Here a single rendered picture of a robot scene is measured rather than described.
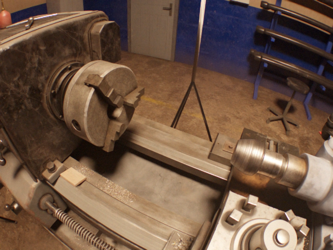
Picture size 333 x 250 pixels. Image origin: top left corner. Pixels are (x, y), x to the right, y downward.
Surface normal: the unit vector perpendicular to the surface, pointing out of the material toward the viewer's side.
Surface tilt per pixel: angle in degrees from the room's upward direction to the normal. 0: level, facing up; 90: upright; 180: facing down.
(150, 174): 19
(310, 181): 51
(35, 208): 90
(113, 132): 57
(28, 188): 32
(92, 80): 27
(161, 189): 3
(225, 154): 0
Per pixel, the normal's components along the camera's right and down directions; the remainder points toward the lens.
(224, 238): 0.06, -0.75
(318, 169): -0.09, -0.56
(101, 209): -0.21, -0.28
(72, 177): 0.19, -0.90
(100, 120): 0.90, 0.32
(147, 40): -0.44, 0.57
